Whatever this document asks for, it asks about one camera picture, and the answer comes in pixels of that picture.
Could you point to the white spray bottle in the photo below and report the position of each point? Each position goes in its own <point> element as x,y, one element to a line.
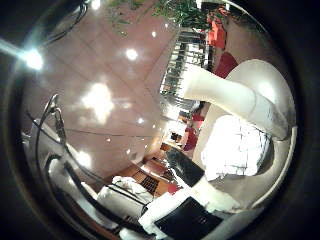
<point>230,93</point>

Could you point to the white checked cloth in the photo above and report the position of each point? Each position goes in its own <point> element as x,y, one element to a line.
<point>233,146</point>

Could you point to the wooden panel with black grille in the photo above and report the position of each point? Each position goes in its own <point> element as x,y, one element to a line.
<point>150,184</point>

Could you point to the red chair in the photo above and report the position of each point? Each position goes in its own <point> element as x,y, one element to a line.
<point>226,65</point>
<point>190,138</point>

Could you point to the metal display shelf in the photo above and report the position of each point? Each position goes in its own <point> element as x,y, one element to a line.
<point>176,53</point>

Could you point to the orange red seat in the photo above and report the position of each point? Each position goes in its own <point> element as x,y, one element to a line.
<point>216,33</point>

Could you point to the green leafy plant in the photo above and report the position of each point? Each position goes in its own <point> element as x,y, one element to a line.
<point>180,10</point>

